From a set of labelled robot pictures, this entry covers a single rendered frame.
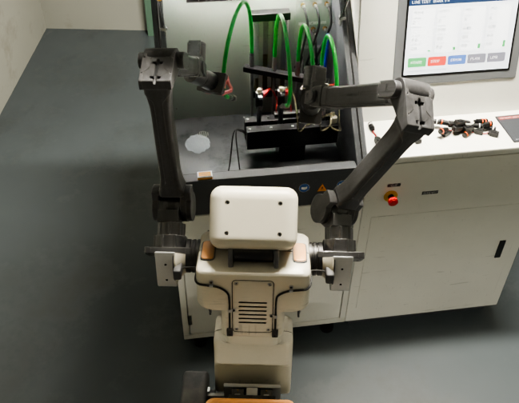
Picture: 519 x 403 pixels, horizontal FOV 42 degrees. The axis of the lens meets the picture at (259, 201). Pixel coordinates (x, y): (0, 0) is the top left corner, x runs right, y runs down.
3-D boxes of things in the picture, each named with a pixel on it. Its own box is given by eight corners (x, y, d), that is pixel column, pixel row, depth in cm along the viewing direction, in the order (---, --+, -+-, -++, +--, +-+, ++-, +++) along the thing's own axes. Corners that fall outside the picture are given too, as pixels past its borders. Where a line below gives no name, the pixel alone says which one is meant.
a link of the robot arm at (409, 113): (413, 116, 141) (449, 123, 145) (394, 69, 148) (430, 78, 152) (313, 229, 173) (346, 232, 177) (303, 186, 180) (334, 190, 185)
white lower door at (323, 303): (189, 335, 282) (177, 219, 236) (189, 331, 284) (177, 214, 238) (339, 319, 289) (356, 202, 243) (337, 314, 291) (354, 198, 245)
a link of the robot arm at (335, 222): (333, 231, 168) (351, 233, 170) (333, 191, 169) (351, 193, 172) (314, 235, 176) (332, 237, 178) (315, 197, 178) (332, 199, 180)
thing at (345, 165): (181, 217, 236) (178, 182, 225) (181, 208, 239) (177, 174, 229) (353, 201, 243) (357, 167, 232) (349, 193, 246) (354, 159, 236)
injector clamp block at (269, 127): (247, 164, 252) (247, 132, 241) (244, 148, 259) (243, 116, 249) (335, 157, 256) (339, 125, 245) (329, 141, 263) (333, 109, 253)
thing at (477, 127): (439, 142, 238) (442, 130, 234) (429, 125, 246) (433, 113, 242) (500, 137, 241) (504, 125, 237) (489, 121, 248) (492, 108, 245)
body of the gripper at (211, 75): (204, 71, 215) (189, 65, 208) (229, 74, 209) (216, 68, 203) (199, 91, 215) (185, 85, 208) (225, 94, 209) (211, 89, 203)
